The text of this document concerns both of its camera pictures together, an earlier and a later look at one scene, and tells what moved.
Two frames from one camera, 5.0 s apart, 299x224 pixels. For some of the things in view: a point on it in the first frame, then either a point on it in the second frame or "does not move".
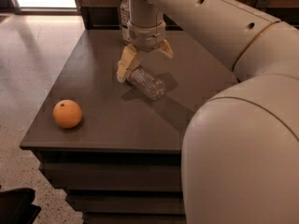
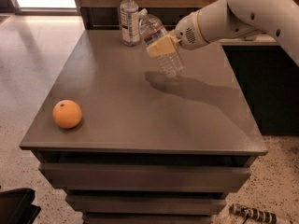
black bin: (16, 206) does not move
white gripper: (146, 38) → (188, 34)
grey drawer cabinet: (118, 154) does not move
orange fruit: (67, 113) does not move
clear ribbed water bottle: (147, 83) → (152, 28)
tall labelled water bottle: (125, 12) does not move
